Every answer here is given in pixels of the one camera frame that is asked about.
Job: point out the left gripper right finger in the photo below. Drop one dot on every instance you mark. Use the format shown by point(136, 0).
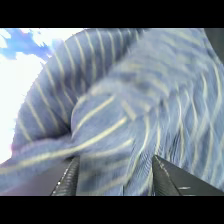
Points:
point(173, 183)

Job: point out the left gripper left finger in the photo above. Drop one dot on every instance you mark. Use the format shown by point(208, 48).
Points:
point(66, 181)

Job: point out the blue striped shirt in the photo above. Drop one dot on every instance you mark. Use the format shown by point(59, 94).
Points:
point(133, 100)

